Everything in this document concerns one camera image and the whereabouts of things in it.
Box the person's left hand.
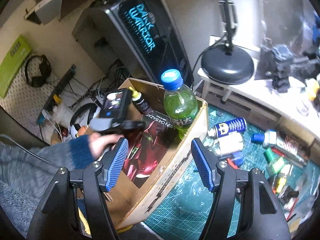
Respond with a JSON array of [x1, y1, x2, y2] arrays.
[[88, 132, 124, 160]]

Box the black bottle yellow cap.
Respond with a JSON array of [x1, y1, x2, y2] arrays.
[[129, 87, 153, 115]]

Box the red model kit manual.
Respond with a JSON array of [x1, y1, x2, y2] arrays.
[[123, 111, 178, 188]]

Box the cardboard box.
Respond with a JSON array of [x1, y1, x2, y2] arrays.
[[83, 77, 209, 230]]

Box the green cutting mat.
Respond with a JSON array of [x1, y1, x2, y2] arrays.
[[144, 104, 314, 239]]

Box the blue white spray can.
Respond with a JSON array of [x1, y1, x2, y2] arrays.
[[207, 118, 247, 139]]

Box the green soda bottle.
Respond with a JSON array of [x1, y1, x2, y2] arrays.
[[161, 69, 199, 139]]

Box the green cap small bottle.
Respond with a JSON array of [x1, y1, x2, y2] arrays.
[[264, 148, 285, 176]]

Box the black headphones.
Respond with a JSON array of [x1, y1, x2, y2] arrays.
[[24, 55, 52, 88]]

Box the black computer tower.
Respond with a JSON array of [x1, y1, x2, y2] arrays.
[[72, 0, 194, 86]]

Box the blue cap glue bottle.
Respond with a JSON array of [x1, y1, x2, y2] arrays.
[[251, 130, 310, 168]]

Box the blue fuzzy left sleeve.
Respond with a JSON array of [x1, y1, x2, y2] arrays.
[[1, 135, 94, 237]]

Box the white desk shelf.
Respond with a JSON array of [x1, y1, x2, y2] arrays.
[[197, 68, 319, 139]]

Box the robot model figure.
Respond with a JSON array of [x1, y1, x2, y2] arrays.
[[260, 10, 320, 93]]

